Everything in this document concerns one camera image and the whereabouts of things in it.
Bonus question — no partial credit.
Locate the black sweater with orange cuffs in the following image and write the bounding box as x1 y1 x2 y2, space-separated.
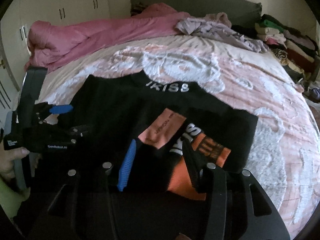
15 70 258 240

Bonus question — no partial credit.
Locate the white bag with clothes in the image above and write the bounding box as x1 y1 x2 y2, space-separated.
301 80 320 103

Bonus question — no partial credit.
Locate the stack of folded clothes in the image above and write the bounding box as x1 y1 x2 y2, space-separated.
255 14 319 83

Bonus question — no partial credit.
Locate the person's left hand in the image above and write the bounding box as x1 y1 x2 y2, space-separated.
0 142 29 181

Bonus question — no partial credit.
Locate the pink and white bedspread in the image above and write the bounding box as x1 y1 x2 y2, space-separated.
39 35 319 239

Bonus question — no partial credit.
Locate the pink duvet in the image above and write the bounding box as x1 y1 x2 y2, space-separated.
24 3 190 72

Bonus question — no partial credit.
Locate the beige bed sheet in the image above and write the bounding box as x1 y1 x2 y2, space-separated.
39 35 291 103

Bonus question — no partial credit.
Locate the lilac crumpled garment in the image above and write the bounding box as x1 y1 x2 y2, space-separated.
176 17 269 53

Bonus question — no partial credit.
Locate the dark green headboard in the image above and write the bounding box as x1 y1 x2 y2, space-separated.
130 0 263 28

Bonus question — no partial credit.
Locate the cream wardrobe with black handles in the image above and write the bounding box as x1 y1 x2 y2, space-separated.
0 0 111 111

